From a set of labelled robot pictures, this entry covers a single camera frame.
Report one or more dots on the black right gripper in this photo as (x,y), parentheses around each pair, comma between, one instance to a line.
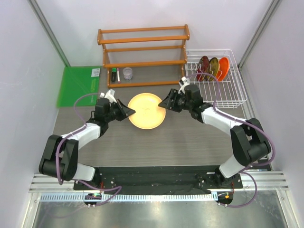
(167,103)

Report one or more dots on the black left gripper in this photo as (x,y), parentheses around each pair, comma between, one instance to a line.
(123,109)

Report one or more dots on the cream yellow plate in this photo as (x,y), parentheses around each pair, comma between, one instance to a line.
(148,115)

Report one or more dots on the dark red patterned plate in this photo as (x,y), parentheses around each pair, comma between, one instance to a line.
(202,68)

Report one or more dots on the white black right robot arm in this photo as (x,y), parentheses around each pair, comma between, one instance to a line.
(249,142)

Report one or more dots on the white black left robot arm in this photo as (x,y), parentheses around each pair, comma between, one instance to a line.
(60,156)

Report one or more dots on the orange wooden shelf rack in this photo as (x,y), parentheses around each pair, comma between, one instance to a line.
(144,47)

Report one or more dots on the clear plastic cup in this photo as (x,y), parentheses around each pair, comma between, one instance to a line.
(127,73)

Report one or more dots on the black green marker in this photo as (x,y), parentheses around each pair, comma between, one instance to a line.
(113,74)

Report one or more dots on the pink white marker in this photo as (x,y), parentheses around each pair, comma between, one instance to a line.
(118,75)

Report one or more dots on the green plastic mat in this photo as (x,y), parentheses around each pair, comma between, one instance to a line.
(77,82)

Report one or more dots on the olive yellow patterned plate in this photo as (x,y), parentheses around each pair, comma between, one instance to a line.
(213,68)

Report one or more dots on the orange plastic plate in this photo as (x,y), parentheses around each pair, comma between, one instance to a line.
(223,68)

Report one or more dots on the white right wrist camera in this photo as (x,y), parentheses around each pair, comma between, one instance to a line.
(183,82)

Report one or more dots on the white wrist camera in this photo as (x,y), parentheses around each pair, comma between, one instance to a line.
(183,82)
(109,95)

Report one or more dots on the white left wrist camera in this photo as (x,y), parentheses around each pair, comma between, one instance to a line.
(109,95)

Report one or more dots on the white wire dish rack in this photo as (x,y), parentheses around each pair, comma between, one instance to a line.
(229,93)

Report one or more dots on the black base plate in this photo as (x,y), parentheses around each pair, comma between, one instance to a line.
(165,180)

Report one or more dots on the aluminium front rail frame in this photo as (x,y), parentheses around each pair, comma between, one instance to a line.
(254,181)

